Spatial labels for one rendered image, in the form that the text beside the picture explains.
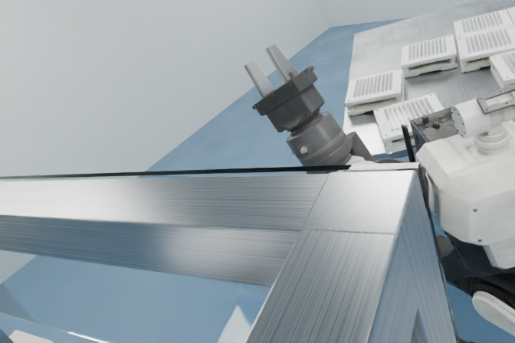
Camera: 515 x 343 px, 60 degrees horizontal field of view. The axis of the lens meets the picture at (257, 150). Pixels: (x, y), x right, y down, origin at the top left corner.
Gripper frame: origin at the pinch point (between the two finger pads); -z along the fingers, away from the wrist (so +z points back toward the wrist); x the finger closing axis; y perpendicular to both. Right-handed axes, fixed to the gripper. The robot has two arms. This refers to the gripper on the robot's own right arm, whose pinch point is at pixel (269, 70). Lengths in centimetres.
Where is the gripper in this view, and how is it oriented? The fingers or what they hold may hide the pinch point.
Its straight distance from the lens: 73.5
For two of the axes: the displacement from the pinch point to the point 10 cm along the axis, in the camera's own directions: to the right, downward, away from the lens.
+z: 5.7, 8.1, 1.2
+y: -5.1, 4.7, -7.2
